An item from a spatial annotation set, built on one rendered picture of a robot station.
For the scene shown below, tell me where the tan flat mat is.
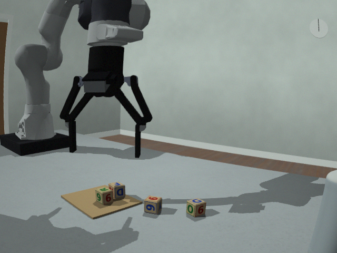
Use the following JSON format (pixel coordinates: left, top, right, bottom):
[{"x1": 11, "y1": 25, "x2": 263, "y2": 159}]
[{"x1": 61, "y1": 185, "x2": 143, "y2": 219}]

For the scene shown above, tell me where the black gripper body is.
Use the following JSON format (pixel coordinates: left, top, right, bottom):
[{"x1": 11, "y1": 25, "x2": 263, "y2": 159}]
[{"x1": 88, "y1": 46, "x2": 124, "y2": 97}]

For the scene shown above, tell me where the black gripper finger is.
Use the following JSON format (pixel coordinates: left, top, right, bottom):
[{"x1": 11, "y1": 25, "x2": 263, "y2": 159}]
[
  {"x1": 60, "y1": 76, "x2": 94, "y2": 153},
  {"x1": 108, "y1": 75, "x2": 152, "y2": 158}
]

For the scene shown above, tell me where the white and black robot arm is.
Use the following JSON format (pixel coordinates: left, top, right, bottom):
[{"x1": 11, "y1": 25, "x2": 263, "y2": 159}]
[{"x1": 14, "y1": 0, "x2": 151, "y2": 140}]

